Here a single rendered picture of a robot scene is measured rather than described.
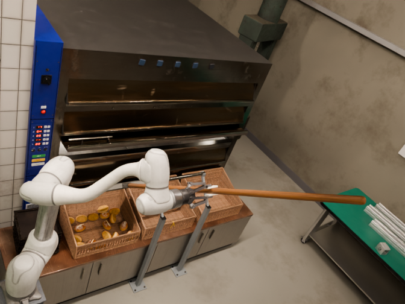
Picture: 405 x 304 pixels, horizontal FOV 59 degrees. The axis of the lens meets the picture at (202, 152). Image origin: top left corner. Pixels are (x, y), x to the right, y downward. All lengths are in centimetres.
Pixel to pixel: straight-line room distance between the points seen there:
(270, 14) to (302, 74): 109
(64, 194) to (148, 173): 42
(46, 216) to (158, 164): 82
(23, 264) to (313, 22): 494
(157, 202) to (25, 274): 92
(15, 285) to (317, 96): 467
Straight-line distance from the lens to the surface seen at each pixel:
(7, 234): 325
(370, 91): 534
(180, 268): 393
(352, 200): 133
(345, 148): 554
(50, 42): 240
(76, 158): 302
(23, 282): 225
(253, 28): 519
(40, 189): 181
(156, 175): 156
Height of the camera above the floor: 308
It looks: 33 degrees down
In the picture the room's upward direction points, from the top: 22 degrees clockwise
